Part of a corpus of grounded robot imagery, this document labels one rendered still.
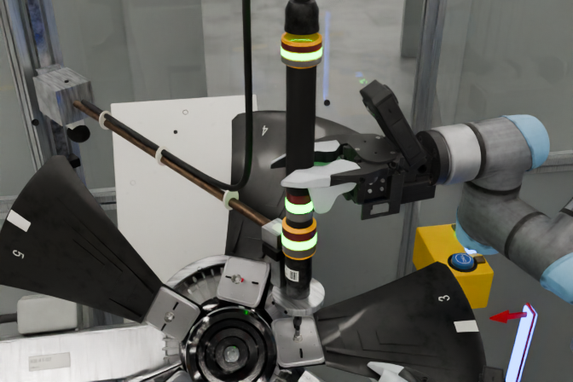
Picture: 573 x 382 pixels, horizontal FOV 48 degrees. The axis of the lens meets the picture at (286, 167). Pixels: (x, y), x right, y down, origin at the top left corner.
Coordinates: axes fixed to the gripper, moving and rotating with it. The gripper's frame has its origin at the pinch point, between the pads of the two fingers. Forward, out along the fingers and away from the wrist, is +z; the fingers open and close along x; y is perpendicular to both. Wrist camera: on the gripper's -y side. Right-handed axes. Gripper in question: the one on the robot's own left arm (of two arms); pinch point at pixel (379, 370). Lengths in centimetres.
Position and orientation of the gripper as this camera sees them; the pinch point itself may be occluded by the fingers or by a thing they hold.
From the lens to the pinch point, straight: 91.9
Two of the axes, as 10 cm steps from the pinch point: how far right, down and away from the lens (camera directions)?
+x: 0.8, 8.2, 5.7
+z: -7.1, -3.5, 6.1
